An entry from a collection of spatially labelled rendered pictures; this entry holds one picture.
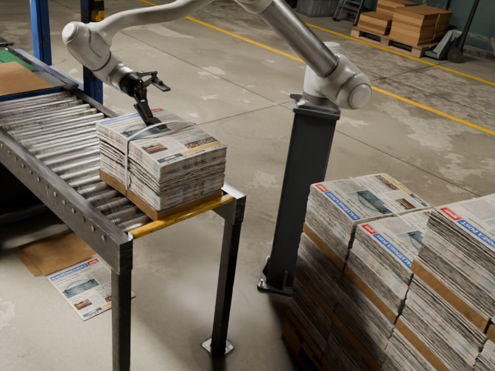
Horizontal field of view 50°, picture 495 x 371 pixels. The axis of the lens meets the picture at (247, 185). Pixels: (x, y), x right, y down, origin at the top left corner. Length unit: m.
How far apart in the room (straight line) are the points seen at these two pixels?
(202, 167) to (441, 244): 0.79
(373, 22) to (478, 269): 7.00
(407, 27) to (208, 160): 6.50
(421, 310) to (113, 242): 0.98
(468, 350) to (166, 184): 1.01
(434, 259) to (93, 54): 1.28
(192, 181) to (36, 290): 1.26
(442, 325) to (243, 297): 1.29
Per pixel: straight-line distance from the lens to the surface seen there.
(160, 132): 1.87
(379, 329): 1.94
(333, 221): 2.02
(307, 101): 2.36
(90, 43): 1.92
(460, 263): 1.61
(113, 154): 1.92
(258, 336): 2.58
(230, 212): 2.03
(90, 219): 1.84
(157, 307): 2.67
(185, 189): 1.80
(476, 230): 1.59
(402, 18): 8.14
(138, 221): 1.82
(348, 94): 2.10
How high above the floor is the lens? 1.81
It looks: 29 degrees down
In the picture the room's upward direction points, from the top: 7 degrees clockwise
